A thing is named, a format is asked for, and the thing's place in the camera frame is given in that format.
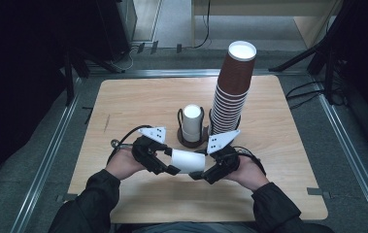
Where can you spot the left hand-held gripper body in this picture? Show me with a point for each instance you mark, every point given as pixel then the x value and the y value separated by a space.
pixel 146 152

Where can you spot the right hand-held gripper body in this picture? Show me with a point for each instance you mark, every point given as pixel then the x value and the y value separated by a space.
pixel 228 160

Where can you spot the white paper cup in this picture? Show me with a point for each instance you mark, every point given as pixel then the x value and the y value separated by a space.
pixel 188 160

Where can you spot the stack of white cups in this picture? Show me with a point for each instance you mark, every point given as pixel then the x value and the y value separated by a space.
pixel 192 121

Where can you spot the brown ribbed paper cup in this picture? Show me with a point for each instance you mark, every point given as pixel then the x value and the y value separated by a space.
pixel 236 74

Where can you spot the person's left hand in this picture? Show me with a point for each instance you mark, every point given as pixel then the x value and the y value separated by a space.
pixel 123 163

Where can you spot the person's right hand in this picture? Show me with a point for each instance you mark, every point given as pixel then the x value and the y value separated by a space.
pixel 249 174

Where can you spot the person's grey clothing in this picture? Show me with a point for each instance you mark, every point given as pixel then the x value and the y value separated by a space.
pixel 188 227

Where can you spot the grey tape piece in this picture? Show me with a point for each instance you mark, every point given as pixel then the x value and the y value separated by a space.
pixel 61 198
pixel 316 191

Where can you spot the black metal stand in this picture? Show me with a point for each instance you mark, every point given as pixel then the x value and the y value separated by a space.
pixel 330 74
pixel 70 84

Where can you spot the black cabinet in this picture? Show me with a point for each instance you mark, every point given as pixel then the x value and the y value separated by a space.
pixel 113 26

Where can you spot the light wooden desk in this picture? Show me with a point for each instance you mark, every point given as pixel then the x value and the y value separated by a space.
pixel 262 9

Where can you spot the metal floor rail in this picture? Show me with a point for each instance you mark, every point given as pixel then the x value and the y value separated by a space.
pixel 350 142
pixel 172 73
pixel 42 168

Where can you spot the dark floor bracket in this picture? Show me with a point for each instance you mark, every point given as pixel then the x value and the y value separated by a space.
pixel 141 48
pixel 154 47
pixel 179 48

